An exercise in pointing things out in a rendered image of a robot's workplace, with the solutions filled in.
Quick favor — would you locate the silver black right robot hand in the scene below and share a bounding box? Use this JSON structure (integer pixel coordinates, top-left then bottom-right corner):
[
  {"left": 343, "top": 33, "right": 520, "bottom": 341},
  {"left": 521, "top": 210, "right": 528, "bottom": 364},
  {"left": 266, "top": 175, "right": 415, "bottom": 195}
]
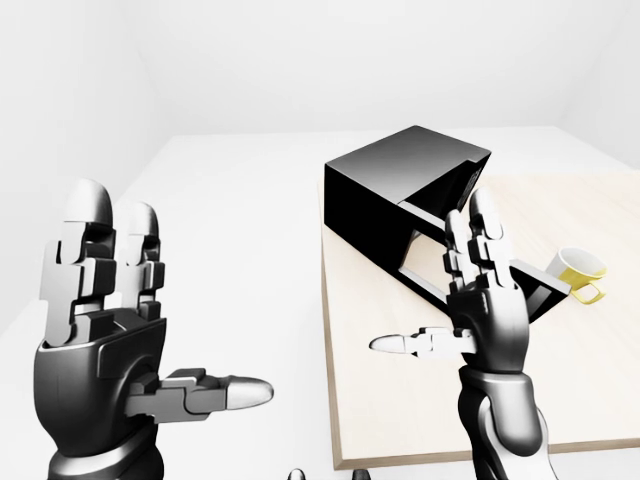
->
[{"left": 368, "top": 187, "right": 531, "bottom": 375}]

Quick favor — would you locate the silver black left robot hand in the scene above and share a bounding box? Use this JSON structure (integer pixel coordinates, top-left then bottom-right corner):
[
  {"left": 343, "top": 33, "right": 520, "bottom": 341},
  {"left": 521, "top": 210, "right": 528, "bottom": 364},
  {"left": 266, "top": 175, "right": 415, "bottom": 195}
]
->
[{"left": 32, "top": 178, "right": 276, "bottom": 457}]

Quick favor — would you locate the white and yellow mug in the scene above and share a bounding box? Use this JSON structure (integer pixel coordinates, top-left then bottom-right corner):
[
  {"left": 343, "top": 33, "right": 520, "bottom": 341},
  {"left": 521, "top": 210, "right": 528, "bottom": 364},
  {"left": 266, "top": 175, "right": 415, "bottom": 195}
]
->
[{"left": 543, "top": 246, "right": 610, "bottom": 305}]

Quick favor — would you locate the black microwave body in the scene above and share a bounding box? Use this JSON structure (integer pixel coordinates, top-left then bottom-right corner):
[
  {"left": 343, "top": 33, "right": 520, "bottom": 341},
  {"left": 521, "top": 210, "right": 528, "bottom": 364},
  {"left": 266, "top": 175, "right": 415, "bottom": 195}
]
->
[{"left": 323, "top": 125, "right": 494, "bottom": 282}]

